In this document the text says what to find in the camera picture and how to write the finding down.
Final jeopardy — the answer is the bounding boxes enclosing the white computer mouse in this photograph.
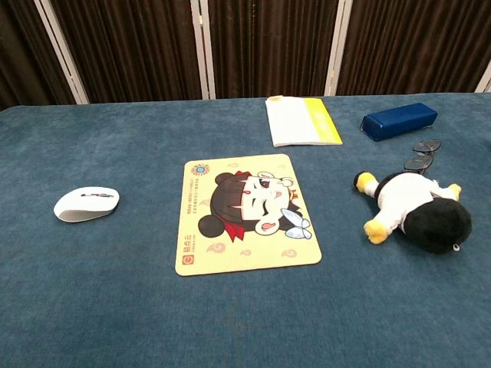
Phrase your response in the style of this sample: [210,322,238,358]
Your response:
[53,186,120,223]

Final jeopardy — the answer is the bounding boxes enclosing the yellow cartoon mouse pad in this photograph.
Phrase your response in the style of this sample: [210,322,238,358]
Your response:
[174,153,323,277]

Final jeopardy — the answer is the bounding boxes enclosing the white and yellow notebook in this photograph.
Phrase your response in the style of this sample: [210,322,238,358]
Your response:
[265,95,344,148]

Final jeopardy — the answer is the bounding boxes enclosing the brown folding screen panel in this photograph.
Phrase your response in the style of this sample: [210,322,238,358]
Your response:
[38,0,210,105]
[199,0,346,100]
[328,0,491,97]
[0,0,90,111]
[474,64,491,94]

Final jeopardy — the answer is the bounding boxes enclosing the blue glasses case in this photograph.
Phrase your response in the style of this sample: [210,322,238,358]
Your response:
[359,102,439,142]

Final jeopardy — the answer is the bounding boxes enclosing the black-rimmed eyeglasses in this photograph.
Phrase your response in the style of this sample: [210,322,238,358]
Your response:
[403,139,443,176]

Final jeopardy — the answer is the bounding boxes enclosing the blue velvet table cover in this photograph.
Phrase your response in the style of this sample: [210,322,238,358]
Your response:
[0,90,491,368]

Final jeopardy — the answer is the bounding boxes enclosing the black and white penguin plush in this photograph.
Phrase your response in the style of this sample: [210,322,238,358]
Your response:
[353,170,473,255]

